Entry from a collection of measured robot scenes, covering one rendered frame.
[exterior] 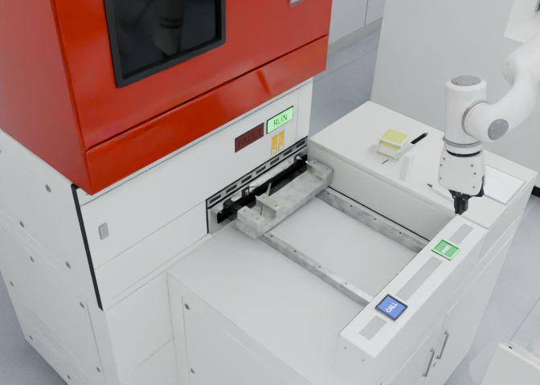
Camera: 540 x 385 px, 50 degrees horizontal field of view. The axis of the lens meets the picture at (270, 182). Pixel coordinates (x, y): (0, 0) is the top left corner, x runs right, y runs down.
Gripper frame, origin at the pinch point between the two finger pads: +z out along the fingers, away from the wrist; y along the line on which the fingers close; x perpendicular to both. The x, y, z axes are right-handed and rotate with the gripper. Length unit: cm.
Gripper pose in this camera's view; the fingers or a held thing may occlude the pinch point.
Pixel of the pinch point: (460, 205)
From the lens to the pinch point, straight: 147.7
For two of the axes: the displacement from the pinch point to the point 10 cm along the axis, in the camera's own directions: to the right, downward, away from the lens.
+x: 6.7, -4.4, 6.0
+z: 1.3, 8.6, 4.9
